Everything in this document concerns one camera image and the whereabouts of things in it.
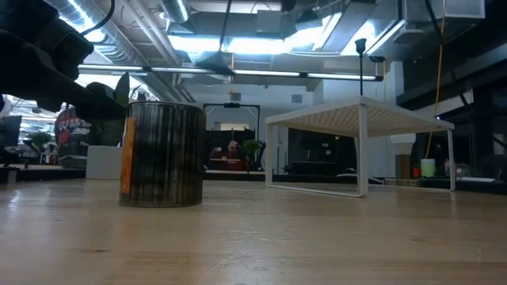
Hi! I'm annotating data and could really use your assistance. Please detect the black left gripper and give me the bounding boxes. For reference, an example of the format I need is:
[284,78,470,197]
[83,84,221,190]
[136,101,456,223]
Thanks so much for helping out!
[23,0,128,121]

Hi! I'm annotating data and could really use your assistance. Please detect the silver tin candle orange tag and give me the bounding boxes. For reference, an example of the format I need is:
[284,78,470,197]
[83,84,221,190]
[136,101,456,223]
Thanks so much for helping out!
[118,101,207,208]

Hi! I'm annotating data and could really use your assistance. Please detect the black candlestick holder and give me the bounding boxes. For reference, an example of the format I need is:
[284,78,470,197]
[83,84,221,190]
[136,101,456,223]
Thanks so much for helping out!
[194,0,235,77]
[355,38,368,97]

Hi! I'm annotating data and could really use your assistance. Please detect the person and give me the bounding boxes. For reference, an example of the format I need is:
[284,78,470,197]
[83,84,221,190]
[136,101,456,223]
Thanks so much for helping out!
[54,106,100,169]
[211,140,254,172]

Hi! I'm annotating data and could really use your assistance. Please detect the green plant in white pot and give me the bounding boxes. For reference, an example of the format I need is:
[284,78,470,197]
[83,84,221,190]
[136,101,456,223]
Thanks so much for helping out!
[86,72,132,181]

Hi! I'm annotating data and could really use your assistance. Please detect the small green plant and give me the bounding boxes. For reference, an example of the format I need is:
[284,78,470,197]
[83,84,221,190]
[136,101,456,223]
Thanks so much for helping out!
[242,139,265,167]
[29,131,52,159]

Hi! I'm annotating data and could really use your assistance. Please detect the long ceiling light bar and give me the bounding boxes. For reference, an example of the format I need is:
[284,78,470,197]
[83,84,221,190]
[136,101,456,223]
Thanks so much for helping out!
[78,62,384,83]

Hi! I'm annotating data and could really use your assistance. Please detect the white perforated shelf riser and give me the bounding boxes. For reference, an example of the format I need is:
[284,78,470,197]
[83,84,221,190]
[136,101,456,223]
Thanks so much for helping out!
[264,95,456,199]

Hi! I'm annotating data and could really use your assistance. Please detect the pale green cup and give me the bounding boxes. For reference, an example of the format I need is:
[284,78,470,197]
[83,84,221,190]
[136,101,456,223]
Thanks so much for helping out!
[420,158,436,178]

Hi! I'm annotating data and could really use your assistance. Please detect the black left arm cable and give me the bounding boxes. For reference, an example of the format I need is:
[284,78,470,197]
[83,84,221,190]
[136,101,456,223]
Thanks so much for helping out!
[80,0,116,37]

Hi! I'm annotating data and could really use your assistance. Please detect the black aluminium frame rails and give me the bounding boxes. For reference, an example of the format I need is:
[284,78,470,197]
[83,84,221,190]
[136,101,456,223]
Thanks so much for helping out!
[0,168,87,184]

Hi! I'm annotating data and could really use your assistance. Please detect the black metal gantry frame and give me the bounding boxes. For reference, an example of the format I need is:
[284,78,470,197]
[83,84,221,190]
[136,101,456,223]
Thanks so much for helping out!
[202,101,261,172]

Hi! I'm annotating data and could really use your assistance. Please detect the black aluminium frame rail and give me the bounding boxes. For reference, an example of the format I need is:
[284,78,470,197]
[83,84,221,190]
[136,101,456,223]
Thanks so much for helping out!
[204,169,397,186]

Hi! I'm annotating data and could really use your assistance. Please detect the yellow extension cord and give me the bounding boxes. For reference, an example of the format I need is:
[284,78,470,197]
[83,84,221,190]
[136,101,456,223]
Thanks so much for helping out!
[424,0,448,159]

